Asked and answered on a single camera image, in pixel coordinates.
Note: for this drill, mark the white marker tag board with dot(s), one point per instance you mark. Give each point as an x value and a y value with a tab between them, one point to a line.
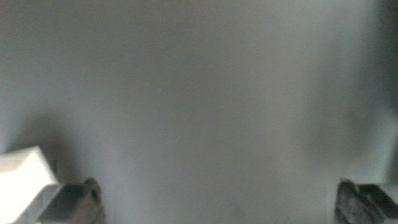
26	176

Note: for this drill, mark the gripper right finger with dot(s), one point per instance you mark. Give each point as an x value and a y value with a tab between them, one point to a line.
367	203

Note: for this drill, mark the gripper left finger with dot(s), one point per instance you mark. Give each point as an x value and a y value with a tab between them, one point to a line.
66	205

